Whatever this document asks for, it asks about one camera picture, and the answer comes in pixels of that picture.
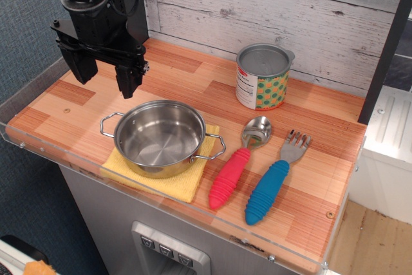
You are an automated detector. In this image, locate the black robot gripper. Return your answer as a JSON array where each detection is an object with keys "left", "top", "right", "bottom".
[{"left": 51, "top": 6, "right": 149, "bottom": 99}]

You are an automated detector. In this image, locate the blue handled metal fork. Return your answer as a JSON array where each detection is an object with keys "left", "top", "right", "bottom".
[{"left": 245, "top": 130, "right": 312, "bottom": 225}]

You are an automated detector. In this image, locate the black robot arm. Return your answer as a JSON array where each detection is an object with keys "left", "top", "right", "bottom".
[{"left": 51, "top": 0, "right": 149, "bottom": 99}]

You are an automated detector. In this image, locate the stainless steel pot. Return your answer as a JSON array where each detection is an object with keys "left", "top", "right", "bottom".
[{"left": 100, "top": 100, "right": 226, "bottom": 178}]

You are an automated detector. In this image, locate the yellow cloth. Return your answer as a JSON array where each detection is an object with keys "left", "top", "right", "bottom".
[{"left": 99, "top": 124, "right": 221, "bottom": 204}]

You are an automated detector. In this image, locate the grey toy fridge cabinet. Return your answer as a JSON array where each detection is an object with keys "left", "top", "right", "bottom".
[{"left": 60, "top": 166, "right": 293, "bottom": 274}]

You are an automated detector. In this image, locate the toy food can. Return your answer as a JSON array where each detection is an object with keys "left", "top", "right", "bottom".
[{"left": 236, "top": 43, "right": 295, "bottom": 111}]

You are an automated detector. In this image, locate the silver dispenser panel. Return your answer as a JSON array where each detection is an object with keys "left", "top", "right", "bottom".
[{"left": 131, "top": 221, "right": 212, "bottom": 275}]

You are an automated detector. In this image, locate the orange object at corner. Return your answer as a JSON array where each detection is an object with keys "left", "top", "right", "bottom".
[{"left": 23, "top": 260, "right": 57, "bottom": 275}]

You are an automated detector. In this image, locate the red handled metal spoon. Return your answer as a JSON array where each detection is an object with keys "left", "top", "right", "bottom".
[{"left": 209, "top": 116, "right": 272, "bottom": 210}]

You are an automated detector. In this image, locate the dark right frame post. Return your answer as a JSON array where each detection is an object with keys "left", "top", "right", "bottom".
[{"left": 358, "top": 0, "right": 411, "bottom": 125}]

